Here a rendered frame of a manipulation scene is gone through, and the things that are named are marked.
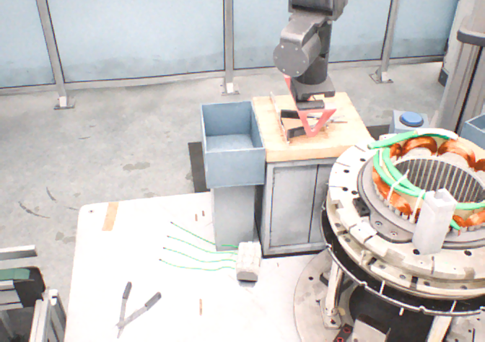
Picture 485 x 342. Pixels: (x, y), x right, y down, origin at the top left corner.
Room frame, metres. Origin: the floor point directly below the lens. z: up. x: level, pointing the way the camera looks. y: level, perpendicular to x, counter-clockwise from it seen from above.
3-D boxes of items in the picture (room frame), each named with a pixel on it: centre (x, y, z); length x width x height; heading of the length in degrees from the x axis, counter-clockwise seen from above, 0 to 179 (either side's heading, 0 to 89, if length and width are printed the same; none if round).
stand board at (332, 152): (0.84, -0.14, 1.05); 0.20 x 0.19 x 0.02; 97
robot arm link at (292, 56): (0.75, -0.11, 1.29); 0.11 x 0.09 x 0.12; 152
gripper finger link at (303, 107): (0.76, -0.13, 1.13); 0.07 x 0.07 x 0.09; 8
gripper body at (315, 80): (0.79, -0.12, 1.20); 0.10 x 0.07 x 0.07; 8
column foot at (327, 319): (0.58, -0.17, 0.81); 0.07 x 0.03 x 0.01; 3
